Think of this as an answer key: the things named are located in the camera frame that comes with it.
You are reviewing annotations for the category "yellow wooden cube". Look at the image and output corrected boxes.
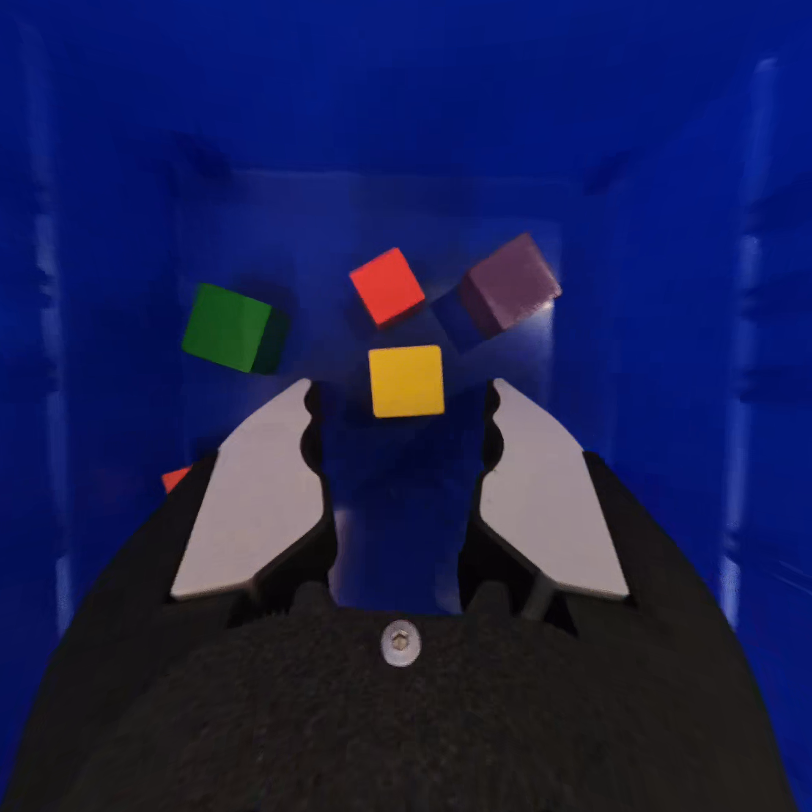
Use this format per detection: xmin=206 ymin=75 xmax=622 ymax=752
xmin=367 ymin=344 xmax=444 ymax=420

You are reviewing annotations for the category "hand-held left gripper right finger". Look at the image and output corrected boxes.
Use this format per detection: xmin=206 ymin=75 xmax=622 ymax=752
xmin=458 ymin=378 xmax=629 ymax=619

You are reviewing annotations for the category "purple wooden cube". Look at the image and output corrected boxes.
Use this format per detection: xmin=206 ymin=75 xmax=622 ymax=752
xmin=456 ymin=232 xmax=561 ymax=339

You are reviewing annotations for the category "green wooden cube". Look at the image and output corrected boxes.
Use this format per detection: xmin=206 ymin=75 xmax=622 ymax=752
xmin=180 ymin=281 xmax=292 ymax=374

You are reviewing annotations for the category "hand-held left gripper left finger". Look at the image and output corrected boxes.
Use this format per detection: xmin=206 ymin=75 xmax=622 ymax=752
xmin=169 ymin=378 xmax=335 ymax=612

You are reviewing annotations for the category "blue plastic bin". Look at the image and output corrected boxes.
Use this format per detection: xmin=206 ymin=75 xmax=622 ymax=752
xmin=0 ymin=0 xmax=812 ymax=780

